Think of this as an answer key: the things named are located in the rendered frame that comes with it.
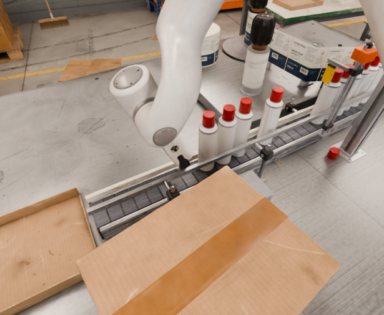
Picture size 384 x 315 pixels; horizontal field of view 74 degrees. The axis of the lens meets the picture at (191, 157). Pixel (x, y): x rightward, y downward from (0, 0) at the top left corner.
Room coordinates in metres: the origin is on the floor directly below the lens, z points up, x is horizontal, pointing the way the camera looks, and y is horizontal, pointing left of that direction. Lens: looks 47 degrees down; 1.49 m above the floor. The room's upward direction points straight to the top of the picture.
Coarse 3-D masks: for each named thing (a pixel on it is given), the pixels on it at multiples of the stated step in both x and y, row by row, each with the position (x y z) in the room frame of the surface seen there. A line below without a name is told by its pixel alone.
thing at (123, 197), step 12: (360, 96) 0.79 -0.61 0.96; (300, 120) 0.65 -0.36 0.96; (312, 120) 0.67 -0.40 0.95; (276, 132) 0.59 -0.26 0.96; (252, 144) 0.55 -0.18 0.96; (216, 156) 0.49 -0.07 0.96; (192, 168) 0.45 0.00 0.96; (156, 180) 0.41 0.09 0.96; (168, 180) 0.41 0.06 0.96; (132, 192) 0.37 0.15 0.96; (108, 204) 0.34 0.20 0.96
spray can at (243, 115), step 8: (240, 104) 0.58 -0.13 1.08; (248, 104) 0.57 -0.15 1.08; (240, 112) 0.58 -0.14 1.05; (248, 112) 0.57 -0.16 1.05; (240, 120) 0.57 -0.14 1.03; (248, 120) 0.56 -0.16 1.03; (240, 128) 0.56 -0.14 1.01; (248, 128) 0.57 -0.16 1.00; (240, 136) 0.56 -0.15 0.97; (248, 136) 0.58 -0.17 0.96; (240, 144) 0.56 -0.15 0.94; (240, 152) 0.56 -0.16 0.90
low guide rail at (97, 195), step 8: (296, 112) 0.76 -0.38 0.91; (304, 112) 0.77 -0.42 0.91; (280, 120) 0.71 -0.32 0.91; (288, 120) 0.73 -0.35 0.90; (256, 128) 0.67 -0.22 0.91; (160, 168) 0.49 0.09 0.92; (168, 168) 0.50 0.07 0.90; (136, 176) 0.46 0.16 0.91; (144, 176) 0.46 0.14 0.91; (152, 176) 0.47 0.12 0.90; (120, 184) 0.43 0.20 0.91; (128, 184) 0.44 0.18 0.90; (96, 192) 0.40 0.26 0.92; (104, 192) 0.41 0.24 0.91; (112, 192) 0.41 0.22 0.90; (88, 200) 0.38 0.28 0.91
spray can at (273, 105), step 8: (280, 88) 0.65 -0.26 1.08; (272, 96) 0.63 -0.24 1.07; (280, 96) 0.63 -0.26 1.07; (272, 104) 0.63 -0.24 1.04; (280, 104) 0.63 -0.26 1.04; (264, 112) 0.64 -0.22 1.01; (272, 112) 0.62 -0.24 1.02; (264, 120) 0.63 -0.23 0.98; (272, 120) 0.62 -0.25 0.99; (264, 128) 0.62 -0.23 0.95; (272, 128) 0.62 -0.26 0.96; (264, 144) 0.62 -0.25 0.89
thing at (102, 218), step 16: (352, 112) 0.80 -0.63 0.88; (304, 128) 0.71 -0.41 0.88; (320, 128) 0.71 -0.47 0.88; (272, 144) 0.63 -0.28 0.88; (240, 160) 0.55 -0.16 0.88; (160, 176) 0.49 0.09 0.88; (192, 176) 0.49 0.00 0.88; (208, 176) 0.49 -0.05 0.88; (144, 192) 0.43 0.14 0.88; (160, 192) 0.43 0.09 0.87; (112, 208) 0.37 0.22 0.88; (128, 208) 0.37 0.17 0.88; (96, 224) 0.33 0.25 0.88
